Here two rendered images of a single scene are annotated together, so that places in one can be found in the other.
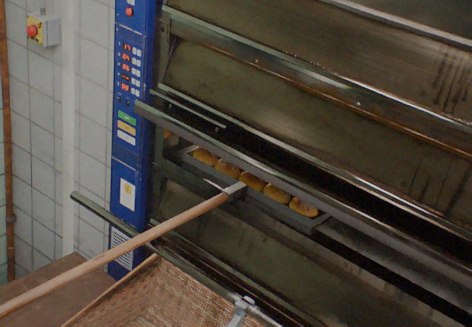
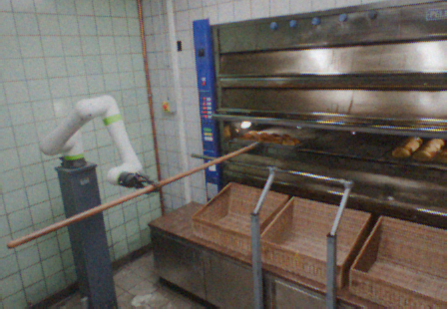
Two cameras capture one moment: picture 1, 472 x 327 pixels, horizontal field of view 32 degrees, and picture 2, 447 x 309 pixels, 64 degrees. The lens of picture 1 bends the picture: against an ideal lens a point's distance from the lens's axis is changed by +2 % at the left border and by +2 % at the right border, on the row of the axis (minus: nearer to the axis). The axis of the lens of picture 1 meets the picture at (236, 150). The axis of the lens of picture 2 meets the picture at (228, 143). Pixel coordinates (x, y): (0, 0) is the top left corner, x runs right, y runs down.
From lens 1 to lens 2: 0.79 m
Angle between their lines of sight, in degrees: 14
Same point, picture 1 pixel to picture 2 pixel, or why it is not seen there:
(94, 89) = (192, 125)
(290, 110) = (275, 99)
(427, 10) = (322, 36)
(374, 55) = (305, 61)
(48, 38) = (172, 108)
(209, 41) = (237, 83)
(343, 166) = (302, 112)
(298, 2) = (270, 54)
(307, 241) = (292, 153)
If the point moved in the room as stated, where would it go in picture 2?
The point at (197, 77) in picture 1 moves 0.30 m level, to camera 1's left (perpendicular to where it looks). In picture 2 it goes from (234, 101) to (196, 103)
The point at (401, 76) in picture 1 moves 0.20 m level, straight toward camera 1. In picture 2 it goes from (318, 65) to (319, 66)
